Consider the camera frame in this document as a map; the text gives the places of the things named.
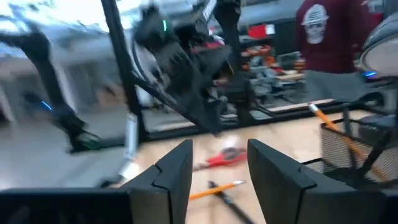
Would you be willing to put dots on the black mesh desk organizer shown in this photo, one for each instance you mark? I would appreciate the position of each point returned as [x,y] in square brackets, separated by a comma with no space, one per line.
[335,149]

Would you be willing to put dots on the silver frame strip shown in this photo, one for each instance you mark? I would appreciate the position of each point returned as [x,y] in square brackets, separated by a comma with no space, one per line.
[132,137]

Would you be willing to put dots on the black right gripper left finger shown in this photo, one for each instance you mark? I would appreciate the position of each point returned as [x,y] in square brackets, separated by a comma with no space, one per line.
[164,199]

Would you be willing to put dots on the person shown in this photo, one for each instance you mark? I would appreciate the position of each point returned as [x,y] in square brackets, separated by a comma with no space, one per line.
[339,46]

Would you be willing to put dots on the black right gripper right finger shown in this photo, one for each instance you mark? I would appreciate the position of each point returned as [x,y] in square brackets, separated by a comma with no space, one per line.
[295,199]

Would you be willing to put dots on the black aluminium table frame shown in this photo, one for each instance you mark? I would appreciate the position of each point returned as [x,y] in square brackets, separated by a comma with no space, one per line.
[119,62]

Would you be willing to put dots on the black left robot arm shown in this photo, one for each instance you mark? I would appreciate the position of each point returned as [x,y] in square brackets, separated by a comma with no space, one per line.
[155,31]

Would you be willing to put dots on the cluttered workbench shelves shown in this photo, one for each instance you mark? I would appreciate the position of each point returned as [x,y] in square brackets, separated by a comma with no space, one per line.
[267,77]

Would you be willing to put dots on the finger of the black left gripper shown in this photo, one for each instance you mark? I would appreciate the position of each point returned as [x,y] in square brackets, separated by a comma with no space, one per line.
[219,62]
[211,115]

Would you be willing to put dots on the black pen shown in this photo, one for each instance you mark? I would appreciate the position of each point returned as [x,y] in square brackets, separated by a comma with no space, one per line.
[230,202]
[374,152]

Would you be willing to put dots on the orange pencil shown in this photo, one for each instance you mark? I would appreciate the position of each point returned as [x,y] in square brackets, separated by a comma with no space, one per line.
[214,189]
[326,119]

